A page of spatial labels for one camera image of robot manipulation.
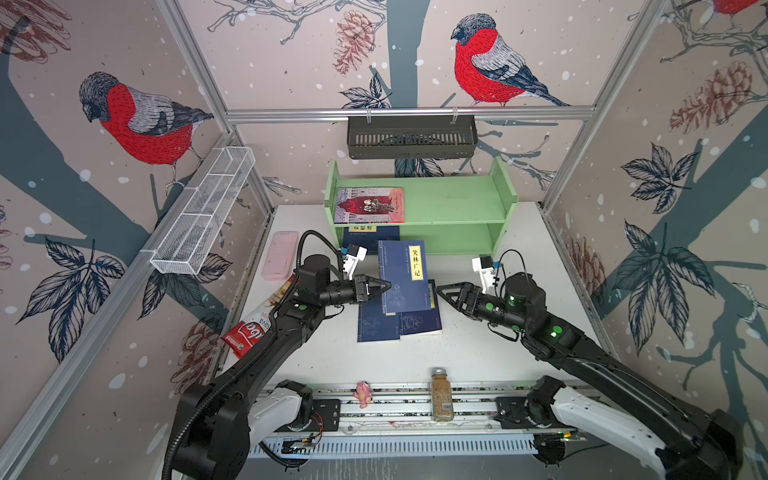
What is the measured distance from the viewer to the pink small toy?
2.49ft

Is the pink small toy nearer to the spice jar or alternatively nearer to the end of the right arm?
the spice jar

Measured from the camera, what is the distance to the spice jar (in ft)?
2.34

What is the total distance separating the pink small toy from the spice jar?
0.17 m

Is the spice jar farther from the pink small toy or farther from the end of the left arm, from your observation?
the end of the left arm
